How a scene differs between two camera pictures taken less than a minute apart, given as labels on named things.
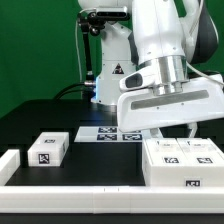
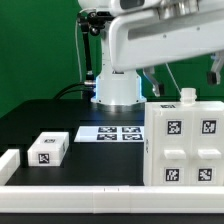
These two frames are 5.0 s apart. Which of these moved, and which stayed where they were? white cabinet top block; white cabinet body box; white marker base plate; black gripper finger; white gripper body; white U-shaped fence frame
Moved: white cabinet body box; white gripper body; black gripper finger
Stayed: white U-shaped fence frame; white cabinet top block; white marker base plate
